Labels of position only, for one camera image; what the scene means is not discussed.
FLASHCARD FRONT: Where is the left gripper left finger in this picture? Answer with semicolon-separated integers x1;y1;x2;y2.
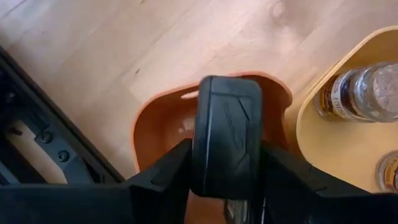
124;138;193;224

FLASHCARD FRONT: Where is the orange plastic bin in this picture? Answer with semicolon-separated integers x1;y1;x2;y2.
130;71;293;224

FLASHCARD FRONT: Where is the black metal table frame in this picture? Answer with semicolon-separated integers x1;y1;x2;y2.
0;46;125;187

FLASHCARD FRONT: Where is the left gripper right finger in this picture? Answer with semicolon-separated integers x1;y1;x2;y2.
260;139;398;224

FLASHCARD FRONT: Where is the yellow plastic bin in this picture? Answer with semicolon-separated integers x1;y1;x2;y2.
295;25;398;194

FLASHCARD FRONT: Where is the small glass spice jar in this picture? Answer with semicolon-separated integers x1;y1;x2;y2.
375;151;398;193
313;61;398;124

